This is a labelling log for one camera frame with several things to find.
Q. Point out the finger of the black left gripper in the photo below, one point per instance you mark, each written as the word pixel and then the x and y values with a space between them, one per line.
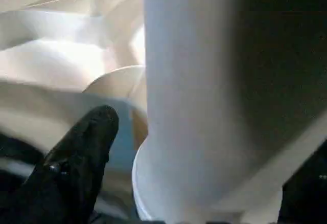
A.
pixel 15 151

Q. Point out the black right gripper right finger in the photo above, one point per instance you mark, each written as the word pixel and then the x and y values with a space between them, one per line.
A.
pixel 306 198

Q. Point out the white plastic table top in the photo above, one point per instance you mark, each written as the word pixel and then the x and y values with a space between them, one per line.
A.
pixel 61 55

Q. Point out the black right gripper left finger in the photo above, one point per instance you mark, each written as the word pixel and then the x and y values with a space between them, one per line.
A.
pixel 71 178

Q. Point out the white plastic table leg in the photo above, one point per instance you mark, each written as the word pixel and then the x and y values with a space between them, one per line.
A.
pixel 204 106

